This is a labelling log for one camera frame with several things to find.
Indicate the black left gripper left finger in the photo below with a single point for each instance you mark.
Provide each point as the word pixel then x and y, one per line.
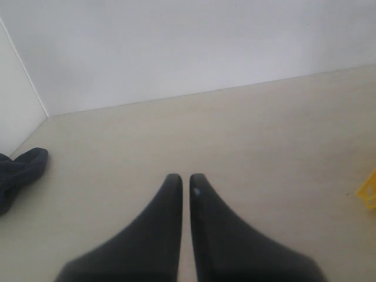
pixel 148 249

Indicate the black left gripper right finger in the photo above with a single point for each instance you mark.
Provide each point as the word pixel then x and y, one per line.
pixel 226 248

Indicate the yellow plastic egg tray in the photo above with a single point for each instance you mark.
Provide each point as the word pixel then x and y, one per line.
pixel 366 192

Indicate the dark blue cloth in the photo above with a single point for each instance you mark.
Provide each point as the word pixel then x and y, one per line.
pixel 20 172

